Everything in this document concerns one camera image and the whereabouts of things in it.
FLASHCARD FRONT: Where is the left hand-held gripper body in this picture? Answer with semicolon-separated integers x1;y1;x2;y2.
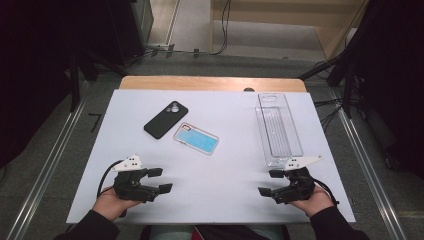
111;154;161;203

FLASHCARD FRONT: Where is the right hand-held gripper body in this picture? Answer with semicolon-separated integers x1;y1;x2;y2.
271;155;324;205

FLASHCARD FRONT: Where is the clear plastic rack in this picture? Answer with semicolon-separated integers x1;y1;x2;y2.
254;93;304;168

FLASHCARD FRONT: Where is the black phone case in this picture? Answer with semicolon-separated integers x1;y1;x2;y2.
143;100;189;140

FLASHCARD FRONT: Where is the blue clear-rimmed phone case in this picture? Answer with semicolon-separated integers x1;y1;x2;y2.
173;122;220;156

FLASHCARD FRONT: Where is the person's right hand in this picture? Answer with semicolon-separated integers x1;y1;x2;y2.
289;184;335;218

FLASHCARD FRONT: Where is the person's left hand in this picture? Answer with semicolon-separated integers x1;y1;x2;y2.
92;185;143;222

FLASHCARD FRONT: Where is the white board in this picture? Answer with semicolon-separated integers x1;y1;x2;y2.
65;89;356;225

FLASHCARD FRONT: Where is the wooden table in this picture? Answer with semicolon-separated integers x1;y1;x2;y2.
118;75;308;93

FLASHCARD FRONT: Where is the black stand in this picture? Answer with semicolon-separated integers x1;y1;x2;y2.
67;49;129;113
297;33;356;118

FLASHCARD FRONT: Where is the black curtain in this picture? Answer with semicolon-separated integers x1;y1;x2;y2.
346;0;424;179
0;0;134;169

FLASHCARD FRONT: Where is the black cabinet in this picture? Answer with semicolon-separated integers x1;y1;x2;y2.
106;0;155;65

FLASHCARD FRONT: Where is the wooden shelf unit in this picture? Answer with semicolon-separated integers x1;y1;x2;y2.
209;0;369;62

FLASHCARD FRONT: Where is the left hand-held gripper black cable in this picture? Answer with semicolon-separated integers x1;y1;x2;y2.
96;159;125;198

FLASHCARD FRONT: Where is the hand-held gripper black cable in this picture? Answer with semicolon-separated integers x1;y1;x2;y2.
96;159;125;198
313;178;340;206

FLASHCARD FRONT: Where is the right hand-held gripper black cable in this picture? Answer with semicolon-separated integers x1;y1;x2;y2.
313;178;340;206

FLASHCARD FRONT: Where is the metal floor rail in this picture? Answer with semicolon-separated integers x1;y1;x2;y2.
333;89;408;240
5;83;89;240

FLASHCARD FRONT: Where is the black floor cable bundle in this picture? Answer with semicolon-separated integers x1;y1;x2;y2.
313;97;349;132

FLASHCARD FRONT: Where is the hanging black cable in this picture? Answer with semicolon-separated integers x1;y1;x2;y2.
212;0;233;56

